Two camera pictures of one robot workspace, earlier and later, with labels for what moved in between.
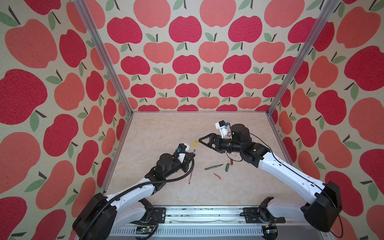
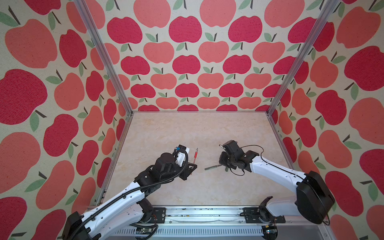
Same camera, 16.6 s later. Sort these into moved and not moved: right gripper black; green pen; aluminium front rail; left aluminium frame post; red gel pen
Moved: right gripper black; red gel pen
Not moved: green pen; left aluminium frame post; aluminium front rail
